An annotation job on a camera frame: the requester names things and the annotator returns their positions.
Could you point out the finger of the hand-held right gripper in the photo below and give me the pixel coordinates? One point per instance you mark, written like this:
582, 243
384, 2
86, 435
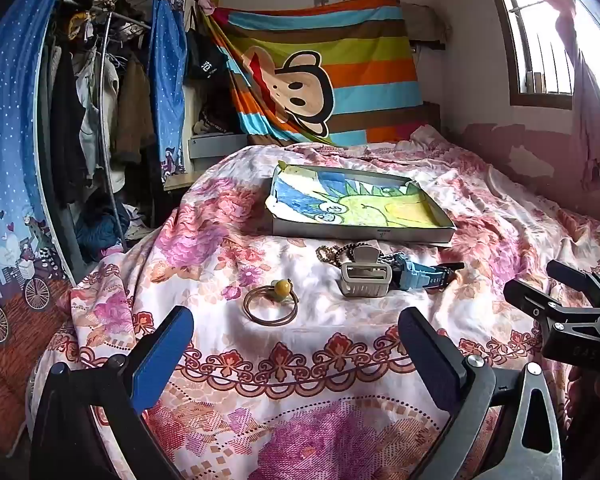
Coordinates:
535, 297
580, 280

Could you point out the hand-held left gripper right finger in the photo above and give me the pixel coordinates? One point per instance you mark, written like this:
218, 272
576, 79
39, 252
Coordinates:
430, 360

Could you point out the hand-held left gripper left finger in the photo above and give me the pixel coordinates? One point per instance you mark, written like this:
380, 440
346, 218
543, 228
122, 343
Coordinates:
150, 365

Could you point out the blue wrist watch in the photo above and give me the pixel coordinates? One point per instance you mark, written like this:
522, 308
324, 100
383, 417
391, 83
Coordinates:
422, 272

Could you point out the grey hair claw clip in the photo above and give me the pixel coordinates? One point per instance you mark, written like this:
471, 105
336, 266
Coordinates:
364, 272

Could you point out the grey tray with dinosaur drawing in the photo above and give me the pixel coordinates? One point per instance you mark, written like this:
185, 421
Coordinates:
360, 202

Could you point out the pink floral quilt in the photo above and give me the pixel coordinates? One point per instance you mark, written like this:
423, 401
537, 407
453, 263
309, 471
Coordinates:
300, 360

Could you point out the pile of clothes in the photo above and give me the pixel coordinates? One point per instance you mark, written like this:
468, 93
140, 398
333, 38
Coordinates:
105, 225

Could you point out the pink window curtain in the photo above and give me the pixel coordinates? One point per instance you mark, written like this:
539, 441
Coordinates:
592, 125

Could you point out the brown wooden headboard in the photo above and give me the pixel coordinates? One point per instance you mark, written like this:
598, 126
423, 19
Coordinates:
431, 120

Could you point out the grey bedside cabinet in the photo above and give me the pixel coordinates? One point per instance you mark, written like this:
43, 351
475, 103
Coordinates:
215, 146

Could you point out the metal clothes rack pole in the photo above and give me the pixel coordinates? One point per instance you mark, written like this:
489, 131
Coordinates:
109, 125

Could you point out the barred window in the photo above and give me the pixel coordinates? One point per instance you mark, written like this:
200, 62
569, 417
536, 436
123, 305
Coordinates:
545, 35

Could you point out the hanging clothes in wardrobe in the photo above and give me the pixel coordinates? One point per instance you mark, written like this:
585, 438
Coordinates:
95, 105

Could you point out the black bag with white print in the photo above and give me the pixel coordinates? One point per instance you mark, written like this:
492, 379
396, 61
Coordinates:
206, 57

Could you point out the striped monkey print sheet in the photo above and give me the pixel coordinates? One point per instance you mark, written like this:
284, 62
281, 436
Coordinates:
320, 65

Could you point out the wall shelf with brown cloth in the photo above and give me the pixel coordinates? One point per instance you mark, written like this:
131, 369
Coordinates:
427, 22

